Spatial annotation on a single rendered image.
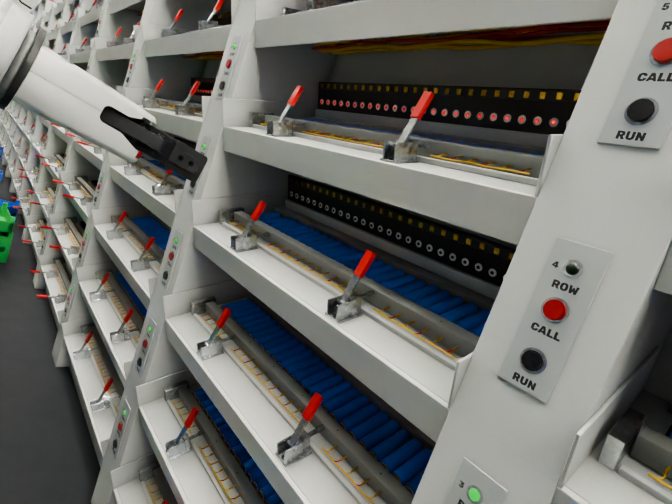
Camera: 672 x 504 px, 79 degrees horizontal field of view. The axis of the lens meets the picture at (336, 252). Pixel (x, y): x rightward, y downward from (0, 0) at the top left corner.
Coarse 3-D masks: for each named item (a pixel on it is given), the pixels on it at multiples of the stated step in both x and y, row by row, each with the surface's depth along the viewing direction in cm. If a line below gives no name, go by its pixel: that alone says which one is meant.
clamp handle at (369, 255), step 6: (366, 252) 50; (372, 252) 49; (366, 258) 50; (372, 258) 50; (360, 264) 50; (366, 264) 49; (360, 270) 49; (366, 270) 50; (354, 276) 50; (360, 276) 49; (354, 282) 50; (348, 288) 50; (354, 288) 49; (348, 294) 49; (342, 300) 50; (348, 300) 50
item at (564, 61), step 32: (576, 32) 53; (352, 64) 84; (384, 64) 77; (416, 64) 71; (448, 64) 67; (480, 64) 62; (512, 64) 59; (544, 64) 55; (576, 64) 52; (352, 192) 78; (448, 224) 62
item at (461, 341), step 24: (240, 216) 79; (288, 240) 68; (312, 264) 63; (336, 264) 59; (360, 288) 55; (384, 288) 53; (408, 312) 48; (432, 312) 48; (432, 336) 46; (456, 336) 44
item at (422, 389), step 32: (224, 256) 70; (256, 256) 66; (416, 256) 61; (256, 288) 62; (288, 288) 56; (320, 288) 57; (480, 288) 53; (288, 320) 56; (320, 320) 50; (352, 320) 49; (352, 352) 46; (384, 352) 44; (416, 352) 44; (448, 352) 44; (384, 384) 42; (416, 384) 39; (448, 384) 39; (416, 416) 40
